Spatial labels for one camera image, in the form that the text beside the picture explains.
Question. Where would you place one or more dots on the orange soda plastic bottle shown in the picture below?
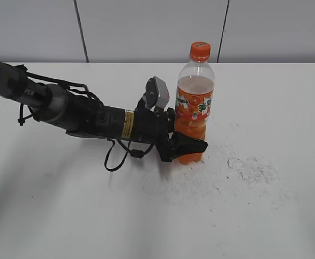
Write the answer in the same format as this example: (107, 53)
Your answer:
(194, 94)

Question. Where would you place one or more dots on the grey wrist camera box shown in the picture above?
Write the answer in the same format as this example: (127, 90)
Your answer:
(156, 94)

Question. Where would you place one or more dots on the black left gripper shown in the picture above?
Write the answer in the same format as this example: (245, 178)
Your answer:
(154, 127)

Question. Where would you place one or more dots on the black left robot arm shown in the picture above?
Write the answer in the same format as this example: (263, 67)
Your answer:
(74, 108)

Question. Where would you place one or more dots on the orange bottle cap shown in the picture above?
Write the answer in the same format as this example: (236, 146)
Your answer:
(200, 51)

